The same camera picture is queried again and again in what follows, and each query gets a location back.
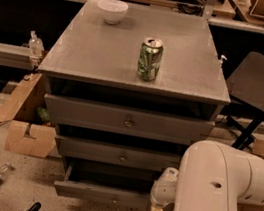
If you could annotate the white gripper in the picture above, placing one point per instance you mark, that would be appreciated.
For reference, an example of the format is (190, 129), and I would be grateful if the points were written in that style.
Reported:
(162, 191)

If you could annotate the grey bottom drawer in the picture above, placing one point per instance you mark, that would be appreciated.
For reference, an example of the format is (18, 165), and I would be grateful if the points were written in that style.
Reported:
(106, 183)

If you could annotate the grey drawer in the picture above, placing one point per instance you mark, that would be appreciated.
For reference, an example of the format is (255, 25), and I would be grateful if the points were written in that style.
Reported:
(122, 120)
(106, 183)
(113, 154)

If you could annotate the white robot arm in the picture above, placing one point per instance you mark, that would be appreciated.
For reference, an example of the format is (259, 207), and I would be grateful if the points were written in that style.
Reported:
(211, 177)

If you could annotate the grey top drawer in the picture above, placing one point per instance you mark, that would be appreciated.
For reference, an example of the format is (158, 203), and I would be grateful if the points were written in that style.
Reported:
(122, 120)

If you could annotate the grey middle drawer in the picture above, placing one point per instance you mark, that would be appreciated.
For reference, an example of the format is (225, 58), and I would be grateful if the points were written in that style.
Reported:
(113, 154)

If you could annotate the grey drawer cabinet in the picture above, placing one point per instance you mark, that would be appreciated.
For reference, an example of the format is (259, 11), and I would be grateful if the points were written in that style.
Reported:
(96, 61)

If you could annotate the open cardboard box left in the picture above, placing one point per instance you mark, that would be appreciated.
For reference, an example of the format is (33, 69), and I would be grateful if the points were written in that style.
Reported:
(26, 134)

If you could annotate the green soda can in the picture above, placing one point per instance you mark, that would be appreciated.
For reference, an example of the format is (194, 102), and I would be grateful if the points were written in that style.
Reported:
(149, 58)

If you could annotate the black folding table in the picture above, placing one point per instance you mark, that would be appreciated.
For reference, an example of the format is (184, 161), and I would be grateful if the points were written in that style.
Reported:
(246, 86)

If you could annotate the small white pump bottle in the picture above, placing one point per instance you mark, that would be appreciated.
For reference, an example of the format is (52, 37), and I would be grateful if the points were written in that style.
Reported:
(222, 60)

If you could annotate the clear bottle on shelf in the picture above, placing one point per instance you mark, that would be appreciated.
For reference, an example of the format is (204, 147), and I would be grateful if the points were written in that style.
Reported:
(35, 45)

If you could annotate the white ceramic bowl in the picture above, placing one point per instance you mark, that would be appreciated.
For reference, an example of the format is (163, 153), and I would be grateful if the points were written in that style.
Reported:
(112, 11)

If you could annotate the low grey shelf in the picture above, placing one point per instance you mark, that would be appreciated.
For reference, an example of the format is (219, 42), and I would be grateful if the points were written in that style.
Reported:
(15, 56)

